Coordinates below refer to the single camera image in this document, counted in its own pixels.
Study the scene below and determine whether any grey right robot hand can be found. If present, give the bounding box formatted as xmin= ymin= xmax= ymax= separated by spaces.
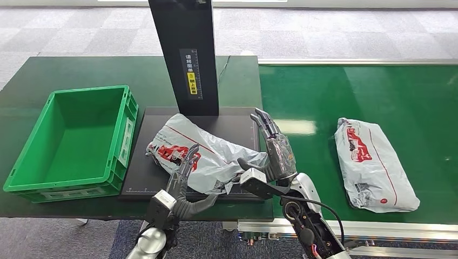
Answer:
xmin=237 ymin=107 xmax=298 ymax=183

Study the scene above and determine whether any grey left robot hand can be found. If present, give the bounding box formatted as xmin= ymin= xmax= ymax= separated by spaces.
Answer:
xmin=166 ymin=144 xmax=220 ymax=221

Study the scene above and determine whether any grey red-print courier package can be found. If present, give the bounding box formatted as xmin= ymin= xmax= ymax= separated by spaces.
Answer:
xmin=145 ymin=113 xmax=268 ymax=195
xmin=334 ymin=117 xmax=421 ymax=214

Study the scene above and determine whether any conveyor terminal block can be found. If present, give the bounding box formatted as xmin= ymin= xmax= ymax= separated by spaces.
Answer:
xmin=239 ymin=231 xmax=280 ymax=247

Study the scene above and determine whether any green conveyor belt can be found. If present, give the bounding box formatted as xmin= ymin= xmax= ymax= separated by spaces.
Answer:
xmin=258 ymin=64 xmax=458 ymax=225

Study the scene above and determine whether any black inbound scanner machine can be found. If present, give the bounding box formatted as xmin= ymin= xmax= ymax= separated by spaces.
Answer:
xmin=119 ymin=0 xmax=265 ymax=203

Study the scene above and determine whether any green plastic crate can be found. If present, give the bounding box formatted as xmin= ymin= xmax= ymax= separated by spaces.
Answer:
xmin=3 ymin=85 xmax=139 ymax=204

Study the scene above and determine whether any dark green table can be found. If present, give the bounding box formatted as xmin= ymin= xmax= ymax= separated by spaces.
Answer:
xmin=0 ymin=56 xmax=274 ymax=221

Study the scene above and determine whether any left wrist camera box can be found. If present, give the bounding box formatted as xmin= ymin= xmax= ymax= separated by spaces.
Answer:
xmin=145 ymin=189 xmax=178 ymax=230

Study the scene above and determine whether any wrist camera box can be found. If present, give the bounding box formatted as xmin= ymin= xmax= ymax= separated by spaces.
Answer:
xmin=145 ymin=189 xmax=178 ymax=230
xmin=239 ymin=168 xmax=284 ymax=201

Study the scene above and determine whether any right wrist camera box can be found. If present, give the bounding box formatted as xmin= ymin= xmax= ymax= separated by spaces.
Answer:
xmin=239 ymin=168 xmax=284 ymax=201

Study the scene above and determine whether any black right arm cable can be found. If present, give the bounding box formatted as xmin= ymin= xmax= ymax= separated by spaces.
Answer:
xmin=280 ymin=194 xmax=345 ymax=246

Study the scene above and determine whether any thin black machine cable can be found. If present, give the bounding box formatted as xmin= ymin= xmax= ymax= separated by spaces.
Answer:
xmin=216 ymin=55 xmax=232 ymax=86

